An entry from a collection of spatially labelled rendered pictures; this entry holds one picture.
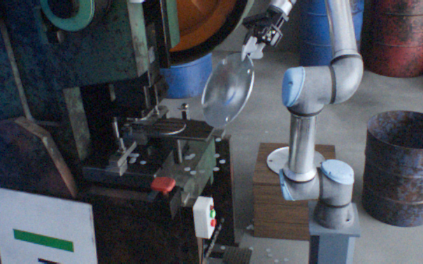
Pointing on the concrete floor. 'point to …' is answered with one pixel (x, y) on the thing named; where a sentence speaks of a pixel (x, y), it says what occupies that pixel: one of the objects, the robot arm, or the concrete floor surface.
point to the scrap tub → (403, 167)
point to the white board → (42, 228)
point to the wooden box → (266, 191)
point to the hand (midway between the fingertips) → (243, 58)
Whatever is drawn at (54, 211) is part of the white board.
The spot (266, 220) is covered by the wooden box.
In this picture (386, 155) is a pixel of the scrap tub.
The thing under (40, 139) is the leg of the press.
